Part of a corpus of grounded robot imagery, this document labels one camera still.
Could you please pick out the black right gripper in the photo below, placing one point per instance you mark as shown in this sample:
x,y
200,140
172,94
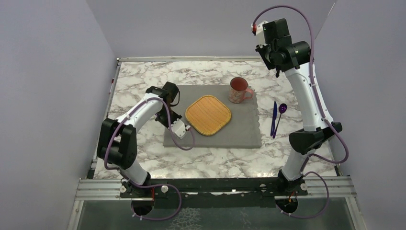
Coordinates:
x,y
262,49

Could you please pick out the woven yellow wicker tray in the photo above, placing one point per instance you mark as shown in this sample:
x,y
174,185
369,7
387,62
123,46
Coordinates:
x,y
208,115

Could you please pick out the grey scalloped cloth placemat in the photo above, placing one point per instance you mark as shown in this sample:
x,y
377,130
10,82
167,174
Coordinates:
x,y
241,132

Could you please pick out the pink patterned cup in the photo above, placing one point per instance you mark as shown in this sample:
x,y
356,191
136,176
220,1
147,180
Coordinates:
x,y
239,90

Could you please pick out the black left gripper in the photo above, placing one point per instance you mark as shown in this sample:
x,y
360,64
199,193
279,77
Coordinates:
x,y
176,117

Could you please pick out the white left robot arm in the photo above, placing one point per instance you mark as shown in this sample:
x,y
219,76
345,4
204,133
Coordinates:
x,y
117,145

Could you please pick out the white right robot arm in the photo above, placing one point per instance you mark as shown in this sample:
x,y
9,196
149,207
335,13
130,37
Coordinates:
x,y
318,125

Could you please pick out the aluminium table frame rail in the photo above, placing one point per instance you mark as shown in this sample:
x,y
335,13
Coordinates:
x,y
92,190

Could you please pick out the purple iridescent knife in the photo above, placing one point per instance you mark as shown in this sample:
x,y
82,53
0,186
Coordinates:
x,y
274,116

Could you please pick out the purple iridescent spoon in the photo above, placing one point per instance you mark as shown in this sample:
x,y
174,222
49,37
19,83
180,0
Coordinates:
x,y
282,109

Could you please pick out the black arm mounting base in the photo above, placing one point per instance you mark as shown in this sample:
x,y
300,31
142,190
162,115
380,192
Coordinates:
x,y
213,193

